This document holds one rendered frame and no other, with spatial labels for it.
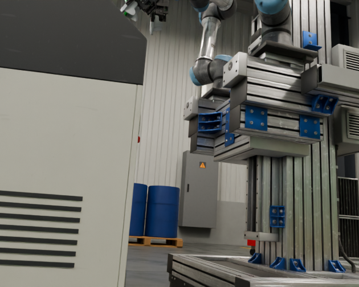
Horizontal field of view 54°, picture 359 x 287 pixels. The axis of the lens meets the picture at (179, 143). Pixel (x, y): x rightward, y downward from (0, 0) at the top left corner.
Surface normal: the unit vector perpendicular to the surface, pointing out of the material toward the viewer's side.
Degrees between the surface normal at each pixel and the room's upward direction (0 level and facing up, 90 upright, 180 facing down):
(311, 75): 90
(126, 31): 90
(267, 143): 90
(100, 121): 90
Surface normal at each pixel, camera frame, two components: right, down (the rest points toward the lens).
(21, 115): 0.17, -0.21
